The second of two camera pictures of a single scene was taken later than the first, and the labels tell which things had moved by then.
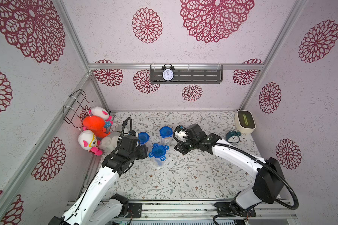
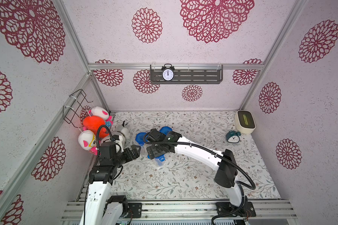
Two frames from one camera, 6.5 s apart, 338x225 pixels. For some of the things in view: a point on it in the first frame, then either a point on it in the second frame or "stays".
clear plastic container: (160, 163) stays
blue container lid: (143, 137) stays
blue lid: (165, 131) stays
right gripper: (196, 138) -> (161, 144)
